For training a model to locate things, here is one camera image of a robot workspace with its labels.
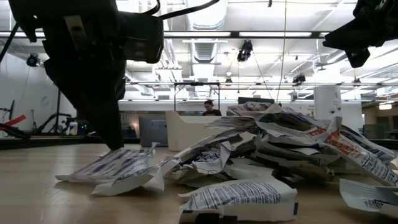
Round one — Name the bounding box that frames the large white packet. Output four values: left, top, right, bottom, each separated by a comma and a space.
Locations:
256, 113, 330, 147

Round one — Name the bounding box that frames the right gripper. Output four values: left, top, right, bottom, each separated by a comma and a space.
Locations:
322, 0, 398, 50

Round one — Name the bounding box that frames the striped flat packet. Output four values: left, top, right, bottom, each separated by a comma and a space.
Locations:
205, 116, 259, 131

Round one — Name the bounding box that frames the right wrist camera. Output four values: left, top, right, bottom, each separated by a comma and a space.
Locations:
345, 46, 371, 68

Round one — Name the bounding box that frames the crumpled white blue packet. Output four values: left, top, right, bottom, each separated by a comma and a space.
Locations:
183, 132, 259, 175

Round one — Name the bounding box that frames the black monitor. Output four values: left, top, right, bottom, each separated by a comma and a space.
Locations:
238, 96, 276, 105

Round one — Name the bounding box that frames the silver ventilation duct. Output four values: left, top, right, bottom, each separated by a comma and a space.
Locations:
185, 0, 228, 98

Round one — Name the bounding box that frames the red bar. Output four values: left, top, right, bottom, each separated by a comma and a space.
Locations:
0, 114, 27, 128

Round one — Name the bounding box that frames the black aluminium table frame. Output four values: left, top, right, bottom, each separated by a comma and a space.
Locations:
0, 136, 398, 151

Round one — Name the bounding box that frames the black ceiling spotlight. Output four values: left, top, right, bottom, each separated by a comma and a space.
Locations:
26, 53, 40, 68
236, 39, 254, 63
292, 73, 307, 85

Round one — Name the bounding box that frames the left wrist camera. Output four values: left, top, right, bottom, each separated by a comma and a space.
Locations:
123, 11, 165, 65

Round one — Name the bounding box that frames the person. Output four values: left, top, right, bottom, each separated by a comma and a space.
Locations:
202, 99, 223, 117

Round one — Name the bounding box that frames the thin hanging cable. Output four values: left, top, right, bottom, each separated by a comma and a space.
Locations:
275, 0, 287, 103

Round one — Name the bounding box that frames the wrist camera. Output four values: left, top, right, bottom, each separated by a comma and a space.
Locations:
123, 11, 165, 65
345, 46, 371, 68

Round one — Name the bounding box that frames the black square frame stand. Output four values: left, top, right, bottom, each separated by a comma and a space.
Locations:
173, 82, 221, 113

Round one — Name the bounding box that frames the white plastic bin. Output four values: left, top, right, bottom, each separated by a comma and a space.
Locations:
165, 110, 224, 152

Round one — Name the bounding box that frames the white pillar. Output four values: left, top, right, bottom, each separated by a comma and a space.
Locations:
313, 85, 343, 124

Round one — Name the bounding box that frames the white packet with text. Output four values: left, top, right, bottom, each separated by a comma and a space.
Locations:
338, 177, 398, 218

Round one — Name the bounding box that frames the orange printed white packet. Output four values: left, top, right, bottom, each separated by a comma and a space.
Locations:
323, 116, 398, 187

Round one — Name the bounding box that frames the dark grey storage bin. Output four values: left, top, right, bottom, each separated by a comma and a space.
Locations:
139, 115, 169, 147

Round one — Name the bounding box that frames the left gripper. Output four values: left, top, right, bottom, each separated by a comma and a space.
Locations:
9, 0, 127, 151

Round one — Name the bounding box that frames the white packet blue text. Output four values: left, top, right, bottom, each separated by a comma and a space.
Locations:
177, 174, 299, 223

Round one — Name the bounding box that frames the blue printed white packet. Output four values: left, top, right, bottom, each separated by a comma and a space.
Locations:
340, 119, 398, 164

